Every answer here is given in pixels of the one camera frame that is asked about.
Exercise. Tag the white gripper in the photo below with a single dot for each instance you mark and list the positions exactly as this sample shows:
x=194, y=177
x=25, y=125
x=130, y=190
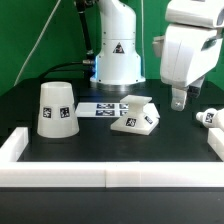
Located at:
x=191, y=46

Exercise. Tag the white lamp bulb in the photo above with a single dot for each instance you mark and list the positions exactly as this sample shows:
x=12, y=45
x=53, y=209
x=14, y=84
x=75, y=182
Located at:
x=211, y=118

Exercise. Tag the white lamp base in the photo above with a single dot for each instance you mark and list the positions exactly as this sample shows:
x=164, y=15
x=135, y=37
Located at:
x=141, y=118

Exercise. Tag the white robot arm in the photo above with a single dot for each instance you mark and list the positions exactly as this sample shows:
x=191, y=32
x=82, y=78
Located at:
x=117, y=65

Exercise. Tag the white lamp shade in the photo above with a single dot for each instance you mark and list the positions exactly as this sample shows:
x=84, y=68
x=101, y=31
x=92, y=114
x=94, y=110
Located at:
x=57, y=118

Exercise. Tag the white tag sheet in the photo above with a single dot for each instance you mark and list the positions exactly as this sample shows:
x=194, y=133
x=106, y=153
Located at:
x=88, y=109

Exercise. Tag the white U-shaped fence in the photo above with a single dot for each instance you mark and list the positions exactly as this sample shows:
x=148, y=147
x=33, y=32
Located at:
x=14, y=173

